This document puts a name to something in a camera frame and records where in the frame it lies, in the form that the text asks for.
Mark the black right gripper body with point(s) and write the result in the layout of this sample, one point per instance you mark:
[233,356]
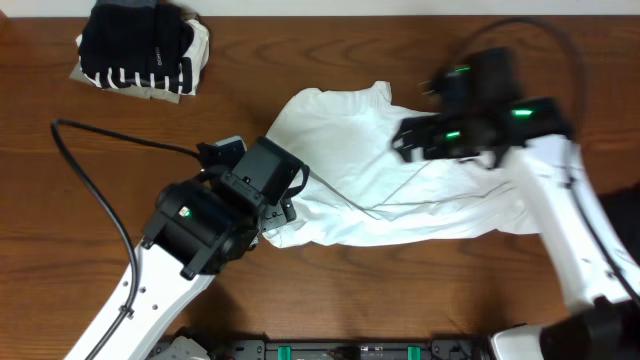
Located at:
[450,143]

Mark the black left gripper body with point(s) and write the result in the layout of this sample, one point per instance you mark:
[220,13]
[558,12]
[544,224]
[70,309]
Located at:
[278,215]

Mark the white printed t-shirt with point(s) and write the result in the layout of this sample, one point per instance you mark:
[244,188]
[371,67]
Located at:
[360,193]

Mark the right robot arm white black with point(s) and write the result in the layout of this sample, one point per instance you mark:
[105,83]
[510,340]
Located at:
[483,110]

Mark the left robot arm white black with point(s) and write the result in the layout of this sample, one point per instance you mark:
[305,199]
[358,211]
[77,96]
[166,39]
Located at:
[198,226]

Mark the dark garment at right edge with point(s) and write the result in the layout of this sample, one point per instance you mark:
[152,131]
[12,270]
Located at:
[622,209]

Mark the black white striped folded shirt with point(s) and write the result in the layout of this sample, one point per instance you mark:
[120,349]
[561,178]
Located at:
[193,61]

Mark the black folded garment top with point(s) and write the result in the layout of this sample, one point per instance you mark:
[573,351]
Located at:
[140,37]

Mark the beige folded garment bottom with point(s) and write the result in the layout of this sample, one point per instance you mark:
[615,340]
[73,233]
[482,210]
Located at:
[137,92]

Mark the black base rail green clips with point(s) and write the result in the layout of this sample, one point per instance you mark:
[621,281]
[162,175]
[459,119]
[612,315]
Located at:
[188,343]

